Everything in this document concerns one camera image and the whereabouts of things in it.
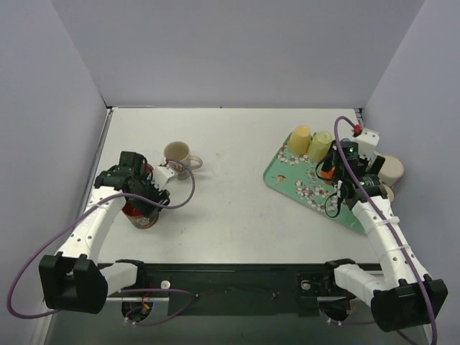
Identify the black mug with red interior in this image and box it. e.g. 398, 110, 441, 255
121, 203, 159, 229

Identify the beige mug with red print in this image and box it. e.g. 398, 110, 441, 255
163, 142, 203, 180

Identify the cream mug with sea print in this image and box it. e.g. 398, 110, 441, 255
383, 184, 395, 203

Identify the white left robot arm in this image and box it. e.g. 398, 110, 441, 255
39, 152, 175, 314

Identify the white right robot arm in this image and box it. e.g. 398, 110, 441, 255
321, 140, 448, 332

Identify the orange mug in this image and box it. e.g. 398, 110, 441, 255
320, 162, 336, 185

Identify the cream cat cartoon mug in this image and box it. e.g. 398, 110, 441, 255
377, 155, 405, 188

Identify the lime green faceted mug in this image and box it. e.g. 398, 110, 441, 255
307, 132, 333, 162

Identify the yellow mug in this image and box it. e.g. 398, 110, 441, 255
287, 126, 311, 155

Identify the green floral tray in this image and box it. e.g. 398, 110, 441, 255
263, 139, 365, 234

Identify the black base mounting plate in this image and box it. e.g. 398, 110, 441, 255
117, 264, 354, 317

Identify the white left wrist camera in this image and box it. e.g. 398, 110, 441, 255
152, 165, 176, 189

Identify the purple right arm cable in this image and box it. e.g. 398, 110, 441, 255
321, 115, 438, 345

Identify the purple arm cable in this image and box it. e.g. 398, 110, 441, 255
321, 115, 438, 345
7, 160, 197, 326

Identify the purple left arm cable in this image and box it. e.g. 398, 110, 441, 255
7, 160, 197, 326

